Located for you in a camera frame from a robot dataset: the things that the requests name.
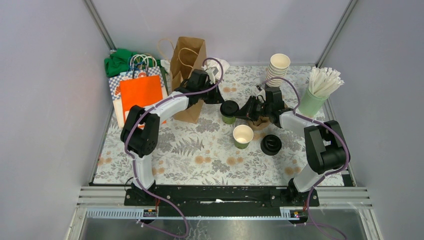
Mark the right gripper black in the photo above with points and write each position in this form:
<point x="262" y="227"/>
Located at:
<point x="247" y="111"/>

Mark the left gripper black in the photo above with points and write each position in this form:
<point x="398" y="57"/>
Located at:
<point x="217" y="98"/>

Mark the brown pulp cup carrier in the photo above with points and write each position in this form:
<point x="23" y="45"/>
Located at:
<point x="260" y="124"/>

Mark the brown paper bag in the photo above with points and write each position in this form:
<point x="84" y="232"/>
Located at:
<point x="188" y="55"/>

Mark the green paper cup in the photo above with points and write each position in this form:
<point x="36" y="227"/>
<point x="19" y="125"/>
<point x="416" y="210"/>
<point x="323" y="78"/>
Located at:
<point x="228" y="120"/>
<point x="242" y="135"/>

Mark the black cup lid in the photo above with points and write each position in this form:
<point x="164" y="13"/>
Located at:
<point x="228" y="108"/>

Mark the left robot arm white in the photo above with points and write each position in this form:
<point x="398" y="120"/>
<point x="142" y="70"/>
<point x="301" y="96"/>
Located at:
<point x="141" y="130"/>

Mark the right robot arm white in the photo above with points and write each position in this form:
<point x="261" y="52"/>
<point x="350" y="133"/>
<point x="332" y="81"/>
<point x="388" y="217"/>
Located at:
<point x="325" y="147"/>

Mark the white cloth bag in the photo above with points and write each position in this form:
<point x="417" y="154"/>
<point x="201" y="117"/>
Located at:
<point x="222" y="66"/>

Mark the black cup lids stack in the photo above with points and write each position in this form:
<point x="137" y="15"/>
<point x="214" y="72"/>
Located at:
<point x="271" y="145"/>

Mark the green straw holder cup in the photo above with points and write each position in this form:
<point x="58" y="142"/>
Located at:
<point x="310" y="104"/>

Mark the floral table mat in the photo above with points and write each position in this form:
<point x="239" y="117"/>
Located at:
<point x="204" y="153"/>

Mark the stack of paper cups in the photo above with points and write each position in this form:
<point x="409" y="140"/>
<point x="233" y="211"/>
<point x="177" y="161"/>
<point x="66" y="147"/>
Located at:
<point x="277" y="69"/>

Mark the white wrapped straws bundle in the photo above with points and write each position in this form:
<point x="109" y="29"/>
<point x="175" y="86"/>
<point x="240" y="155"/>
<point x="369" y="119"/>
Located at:
<point x="324" y="81"/>

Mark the orange paper bag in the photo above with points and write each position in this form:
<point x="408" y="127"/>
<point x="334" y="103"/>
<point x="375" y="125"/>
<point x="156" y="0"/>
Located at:
<point x="143" y="92"/>

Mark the green cloth bag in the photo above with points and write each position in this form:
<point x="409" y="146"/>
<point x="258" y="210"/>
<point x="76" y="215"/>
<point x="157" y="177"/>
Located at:
<point x="121" y="60"/>

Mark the blue checkered paper bag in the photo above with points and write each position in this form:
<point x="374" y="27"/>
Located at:
<point x="114" y="86"/>

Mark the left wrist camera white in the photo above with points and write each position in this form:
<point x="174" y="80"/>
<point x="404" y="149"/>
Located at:
<point x="211" y="71"/>

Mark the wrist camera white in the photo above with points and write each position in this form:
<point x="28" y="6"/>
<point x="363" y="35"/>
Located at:
<point x="260" y="92"/>
<point x="211" y="71"/>

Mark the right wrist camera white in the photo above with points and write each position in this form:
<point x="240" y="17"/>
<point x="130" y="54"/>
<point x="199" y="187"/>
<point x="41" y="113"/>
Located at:
<point x="260" y="92"/>

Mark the white slotted cable duct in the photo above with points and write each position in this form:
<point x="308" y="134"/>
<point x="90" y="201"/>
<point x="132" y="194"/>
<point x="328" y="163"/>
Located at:
<point x="195" y="214"/>

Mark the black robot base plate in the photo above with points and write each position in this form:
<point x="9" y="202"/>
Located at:
<point x="182" y="198"/>

